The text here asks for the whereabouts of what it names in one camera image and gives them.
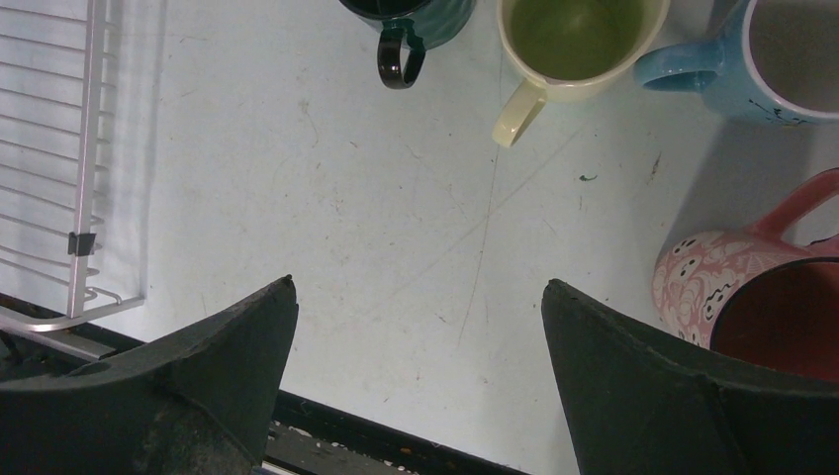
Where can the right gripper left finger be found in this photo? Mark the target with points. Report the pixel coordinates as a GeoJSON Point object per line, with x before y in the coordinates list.
{"type": "Point", "coordinates": [196, 401]}

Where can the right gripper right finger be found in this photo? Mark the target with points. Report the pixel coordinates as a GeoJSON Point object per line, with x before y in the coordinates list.
{"type": "Point", "coordinates": [640, 401]}

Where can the pink patterned mug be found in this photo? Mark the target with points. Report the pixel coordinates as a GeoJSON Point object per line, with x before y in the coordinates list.
{"type": "Point", "coordinates": [751, 295]}

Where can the light green mug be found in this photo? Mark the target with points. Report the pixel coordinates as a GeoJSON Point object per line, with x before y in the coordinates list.
{"type": "Point", "coordinates": [567, 50]}

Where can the blue mug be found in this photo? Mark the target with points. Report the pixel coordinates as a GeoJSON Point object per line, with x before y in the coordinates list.
{"type": "Point", "coordinates": [771, 62]}

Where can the teal green mug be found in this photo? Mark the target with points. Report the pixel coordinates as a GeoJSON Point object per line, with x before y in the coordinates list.
{"type": "Point", "coordinates": [408, 29]}

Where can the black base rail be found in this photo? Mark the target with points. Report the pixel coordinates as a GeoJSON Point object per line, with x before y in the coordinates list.
{"type": "Point", "coordinates": [305, 437]}

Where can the wire dish rack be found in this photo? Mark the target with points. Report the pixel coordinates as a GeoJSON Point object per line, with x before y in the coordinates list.
{"type": "Point", "coordinates": [70, 199]}

